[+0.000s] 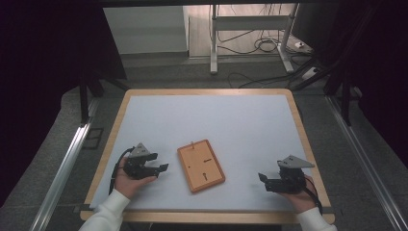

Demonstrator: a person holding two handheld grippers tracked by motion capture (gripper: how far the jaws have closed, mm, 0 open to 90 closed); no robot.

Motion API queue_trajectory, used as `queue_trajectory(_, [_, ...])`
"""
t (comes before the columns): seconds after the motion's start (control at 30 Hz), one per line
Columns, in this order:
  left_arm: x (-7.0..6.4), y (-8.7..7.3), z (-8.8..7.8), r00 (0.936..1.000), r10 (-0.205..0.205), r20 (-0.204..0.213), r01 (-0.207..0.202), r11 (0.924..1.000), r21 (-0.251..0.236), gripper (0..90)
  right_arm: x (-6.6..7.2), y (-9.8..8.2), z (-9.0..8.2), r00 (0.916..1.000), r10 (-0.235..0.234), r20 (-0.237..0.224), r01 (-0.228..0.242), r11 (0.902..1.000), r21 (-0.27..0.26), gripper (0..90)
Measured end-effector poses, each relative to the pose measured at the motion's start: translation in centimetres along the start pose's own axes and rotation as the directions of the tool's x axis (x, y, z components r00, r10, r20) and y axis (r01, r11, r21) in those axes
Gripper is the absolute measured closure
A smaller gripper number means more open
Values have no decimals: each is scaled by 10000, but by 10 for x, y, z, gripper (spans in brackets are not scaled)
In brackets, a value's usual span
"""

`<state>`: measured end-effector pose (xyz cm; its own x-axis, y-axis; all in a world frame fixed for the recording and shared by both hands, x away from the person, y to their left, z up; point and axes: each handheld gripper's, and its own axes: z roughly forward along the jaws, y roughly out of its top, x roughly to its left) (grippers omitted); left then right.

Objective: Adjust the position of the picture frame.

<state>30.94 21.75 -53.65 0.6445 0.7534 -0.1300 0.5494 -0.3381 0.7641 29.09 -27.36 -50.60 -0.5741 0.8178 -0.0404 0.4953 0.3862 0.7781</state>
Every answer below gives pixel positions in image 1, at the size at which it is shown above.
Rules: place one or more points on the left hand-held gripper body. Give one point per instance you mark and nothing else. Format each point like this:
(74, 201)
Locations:
(136, 166)

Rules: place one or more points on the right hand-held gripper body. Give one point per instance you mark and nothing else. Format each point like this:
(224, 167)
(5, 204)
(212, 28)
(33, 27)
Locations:
(292, 181)

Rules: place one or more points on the person's left hand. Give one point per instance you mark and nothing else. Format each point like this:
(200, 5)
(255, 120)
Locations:
(126, 186)

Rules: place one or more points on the person's right hand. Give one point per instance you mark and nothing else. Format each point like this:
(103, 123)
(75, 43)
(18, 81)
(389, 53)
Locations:
(303, 200)

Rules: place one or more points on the black metal stand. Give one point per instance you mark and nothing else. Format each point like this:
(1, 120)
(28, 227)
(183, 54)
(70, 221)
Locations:
(85, 102)
(344, 96)

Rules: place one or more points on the white power strip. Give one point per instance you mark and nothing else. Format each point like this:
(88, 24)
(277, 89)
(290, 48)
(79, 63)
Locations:
(310, 73)

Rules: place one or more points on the white cabinet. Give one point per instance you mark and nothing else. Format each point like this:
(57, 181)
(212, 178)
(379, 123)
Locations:
(146, 30)

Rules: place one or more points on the dark curtain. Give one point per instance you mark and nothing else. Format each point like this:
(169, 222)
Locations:
(381, 70)
(41, 80)

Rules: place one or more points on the small white power adapter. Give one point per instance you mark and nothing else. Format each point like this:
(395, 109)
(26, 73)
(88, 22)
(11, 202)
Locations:
(299, 44)

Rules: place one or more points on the orange wooden picture frame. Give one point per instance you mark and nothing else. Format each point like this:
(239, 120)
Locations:
(200, 165)

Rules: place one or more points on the aluminium floor rail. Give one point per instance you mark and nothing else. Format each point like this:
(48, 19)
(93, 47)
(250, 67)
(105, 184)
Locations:
(365, 160)
(62, 176)

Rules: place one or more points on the white metal desk frame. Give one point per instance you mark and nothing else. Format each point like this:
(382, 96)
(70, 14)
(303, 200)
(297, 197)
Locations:
(250, 23)

